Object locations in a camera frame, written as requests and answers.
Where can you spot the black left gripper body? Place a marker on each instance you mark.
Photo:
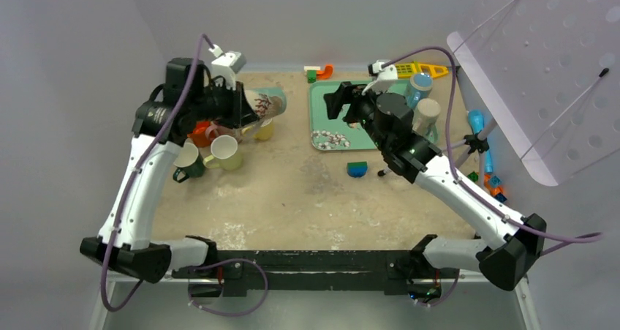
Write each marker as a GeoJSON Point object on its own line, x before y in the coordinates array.
{"type": "Point", "coordinates": [222, 104]}

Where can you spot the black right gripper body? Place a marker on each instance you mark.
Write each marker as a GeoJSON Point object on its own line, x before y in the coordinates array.
{"type": "Point", "coordinates": [362, 107]}

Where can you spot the orange mug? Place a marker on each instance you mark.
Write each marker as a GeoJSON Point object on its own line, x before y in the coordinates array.
{"type": "Point", "coordinates": [198, 135]}

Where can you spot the light green faceted mug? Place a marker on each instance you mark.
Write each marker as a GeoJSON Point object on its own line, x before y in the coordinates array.
{"type": "Point", "coordinates": [224, 154]}

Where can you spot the floral cream mug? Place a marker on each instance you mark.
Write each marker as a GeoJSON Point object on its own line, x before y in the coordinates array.
{"type": "Point", "coordinates": [267, 103]}

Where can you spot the yellow mug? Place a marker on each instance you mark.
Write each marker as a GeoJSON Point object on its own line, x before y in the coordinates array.
{"type": "Point", "coordinates": [260, 132]}

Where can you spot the blue-bottom mug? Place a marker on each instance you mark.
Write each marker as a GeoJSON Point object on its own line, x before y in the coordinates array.
{"type": "Point", "coordinates": [418, 88]}

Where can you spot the seahorse cream mug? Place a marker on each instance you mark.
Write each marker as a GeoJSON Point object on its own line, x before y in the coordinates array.
{"type": "Point", "coordinates": [427, 112]}

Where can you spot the pink glass mug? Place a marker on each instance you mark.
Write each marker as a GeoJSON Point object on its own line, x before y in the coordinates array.
{"type": "Point", "coordinates": [215, 130]}

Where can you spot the dark green mug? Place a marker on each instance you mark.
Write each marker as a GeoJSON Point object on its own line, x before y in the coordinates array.
{"type": "Point", "coordinates": [188, 164]}

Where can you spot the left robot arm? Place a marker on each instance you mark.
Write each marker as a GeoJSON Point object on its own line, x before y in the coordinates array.
{"type": "Point", "coordinates": [190, 93]}

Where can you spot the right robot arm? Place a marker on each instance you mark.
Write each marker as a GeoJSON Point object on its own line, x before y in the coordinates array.
{"type": "Point", "coordinates": [509, 242]}

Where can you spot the teal floral tray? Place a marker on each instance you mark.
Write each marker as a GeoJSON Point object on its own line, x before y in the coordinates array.
{"type": "Point", "coordinates": [333, 135]}

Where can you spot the yellow toy phone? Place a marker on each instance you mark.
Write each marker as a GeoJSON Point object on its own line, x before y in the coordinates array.
{"type": "Point", "coordinates": [407, 70]}

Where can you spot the orange green toy blocks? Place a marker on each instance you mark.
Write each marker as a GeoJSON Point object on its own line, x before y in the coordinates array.
{"type": "Point", "coordinates": [315, 73]}

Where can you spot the blue green toy block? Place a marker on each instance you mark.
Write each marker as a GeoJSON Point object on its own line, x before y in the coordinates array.
{"type": "Point", "coordinates": [357, 169]}

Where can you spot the tripod stand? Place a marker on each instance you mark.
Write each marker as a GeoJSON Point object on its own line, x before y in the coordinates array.
{"type": "Point", "coordinates": [475, 142]}

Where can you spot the coloured lego bricks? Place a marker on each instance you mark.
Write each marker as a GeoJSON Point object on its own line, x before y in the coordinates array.
{"type": "Point", "coordinates": [491, 183]}

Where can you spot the white perforated panel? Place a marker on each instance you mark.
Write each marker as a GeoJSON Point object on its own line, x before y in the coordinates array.
{"type": "Point", "coordinates": [548, 72]}

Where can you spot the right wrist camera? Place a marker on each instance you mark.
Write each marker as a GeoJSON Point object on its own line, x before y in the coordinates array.
{"type": "Point", "coordinates": [383, 75]}

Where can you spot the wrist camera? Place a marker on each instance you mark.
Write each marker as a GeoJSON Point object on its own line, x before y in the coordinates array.
{"type": "Point", "coordinates": [225, 67]}
{"type": "Point", "coordinates": [383, 75]}

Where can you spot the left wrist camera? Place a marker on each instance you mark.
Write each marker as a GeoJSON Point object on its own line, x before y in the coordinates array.
{"type": "Point", "coordinates": [225, 67]}

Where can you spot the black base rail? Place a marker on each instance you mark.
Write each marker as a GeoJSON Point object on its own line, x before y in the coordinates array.
{"type": "Point", "coordinates": [388, 271]}

